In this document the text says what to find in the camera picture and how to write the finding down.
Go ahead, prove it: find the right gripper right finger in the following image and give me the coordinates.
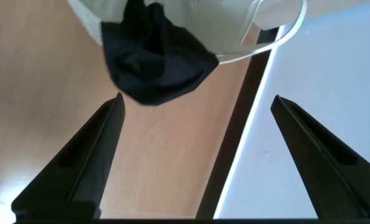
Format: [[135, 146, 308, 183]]
[[270, 95, 370, 219]]

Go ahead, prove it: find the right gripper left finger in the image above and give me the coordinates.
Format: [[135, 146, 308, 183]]
[[11, 92, 126, 220]]

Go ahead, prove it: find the black garment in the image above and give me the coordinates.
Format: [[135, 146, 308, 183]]
[[100, 0, 220, 106]]

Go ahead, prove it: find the white laundry basket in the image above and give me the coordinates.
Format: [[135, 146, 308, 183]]
[[67, 0, 307, 65]]

